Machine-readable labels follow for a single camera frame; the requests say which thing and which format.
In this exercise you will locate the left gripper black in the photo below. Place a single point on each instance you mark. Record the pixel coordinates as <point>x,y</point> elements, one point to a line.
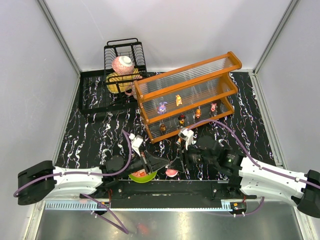
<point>144,162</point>

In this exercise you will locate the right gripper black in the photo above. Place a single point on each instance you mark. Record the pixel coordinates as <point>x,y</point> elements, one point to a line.
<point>183,156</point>

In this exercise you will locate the pink flamingo toy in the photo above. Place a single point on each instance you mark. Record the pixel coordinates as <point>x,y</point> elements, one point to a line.
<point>171,172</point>

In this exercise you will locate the purple bunny toy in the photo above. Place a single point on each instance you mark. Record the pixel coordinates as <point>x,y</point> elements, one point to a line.
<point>162,108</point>

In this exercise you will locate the small orange figure toy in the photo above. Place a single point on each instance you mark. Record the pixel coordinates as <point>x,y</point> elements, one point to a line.
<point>178,100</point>

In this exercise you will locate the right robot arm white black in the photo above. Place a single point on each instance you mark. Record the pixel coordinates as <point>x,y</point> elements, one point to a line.
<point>252,177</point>

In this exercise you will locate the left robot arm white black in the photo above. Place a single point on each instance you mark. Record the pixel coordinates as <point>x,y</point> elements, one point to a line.
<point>44,180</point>

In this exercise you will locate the brown figure toy on shelf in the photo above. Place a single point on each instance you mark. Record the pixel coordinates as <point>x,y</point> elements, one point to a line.
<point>162,127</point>

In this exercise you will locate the orange figure toy on shelf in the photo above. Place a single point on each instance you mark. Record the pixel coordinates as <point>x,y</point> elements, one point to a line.
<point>198,113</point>

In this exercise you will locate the orange clear display shelf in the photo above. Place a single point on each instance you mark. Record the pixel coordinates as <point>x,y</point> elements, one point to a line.
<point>199,85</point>

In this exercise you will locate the brown haired boy toy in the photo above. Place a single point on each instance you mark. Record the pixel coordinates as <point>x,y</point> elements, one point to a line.
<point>178,142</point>

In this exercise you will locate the green bowl red pattern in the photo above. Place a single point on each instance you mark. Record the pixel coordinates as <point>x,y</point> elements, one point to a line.
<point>142,176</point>

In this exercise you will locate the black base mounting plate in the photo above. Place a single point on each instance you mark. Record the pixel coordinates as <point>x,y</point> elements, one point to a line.
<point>173,194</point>

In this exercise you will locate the black haired figure toy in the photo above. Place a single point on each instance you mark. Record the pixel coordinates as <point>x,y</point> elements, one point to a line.
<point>181,119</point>

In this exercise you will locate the pink pig toy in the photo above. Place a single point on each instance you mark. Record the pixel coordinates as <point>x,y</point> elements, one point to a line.
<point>213,107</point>

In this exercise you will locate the black marble pattern mat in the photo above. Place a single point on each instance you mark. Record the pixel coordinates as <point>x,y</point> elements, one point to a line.
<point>90,140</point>

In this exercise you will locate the pink mug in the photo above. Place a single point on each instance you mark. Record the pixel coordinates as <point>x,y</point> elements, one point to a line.
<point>131,91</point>

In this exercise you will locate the yellow patterned bowl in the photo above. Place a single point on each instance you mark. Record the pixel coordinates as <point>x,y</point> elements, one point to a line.
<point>117,83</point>

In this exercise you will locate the pink patterned bowl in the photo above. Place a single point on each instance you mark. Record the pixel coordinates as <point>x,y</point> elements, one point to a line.
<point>123,65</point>

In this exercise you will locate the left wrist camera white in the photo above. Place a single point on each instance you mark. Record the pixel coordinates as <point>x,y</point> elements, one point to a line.
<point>136,141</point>

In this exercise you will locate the black wire dish rack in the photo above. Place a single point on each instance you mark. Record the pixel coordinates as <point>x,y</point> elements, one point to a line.
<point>107,90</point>

